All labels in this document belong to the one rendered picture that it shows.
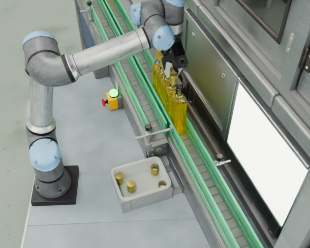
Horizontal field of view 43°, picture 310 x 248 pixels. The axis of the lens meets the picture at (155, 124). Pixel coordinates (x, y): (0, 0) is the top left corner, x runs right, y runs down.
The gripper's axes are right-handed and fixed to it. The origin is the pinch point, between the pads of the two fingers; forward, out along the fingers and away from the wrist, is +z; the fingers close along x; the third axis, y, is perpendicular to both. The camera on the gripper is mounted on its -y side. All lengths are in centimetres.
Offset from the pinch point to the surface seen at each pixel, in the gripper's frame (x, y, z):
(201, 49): -12.9, 1.9, -8.0
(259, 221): -16, -55, 36
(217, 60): -12.9, -11.1, -11.9
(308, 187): 22, -96, -62
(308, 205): 22, -97, -60
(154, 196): 19, -31, 35
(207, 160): -3.3, -30.5, 20.9
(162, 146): 8.8, -11.6, 28.9
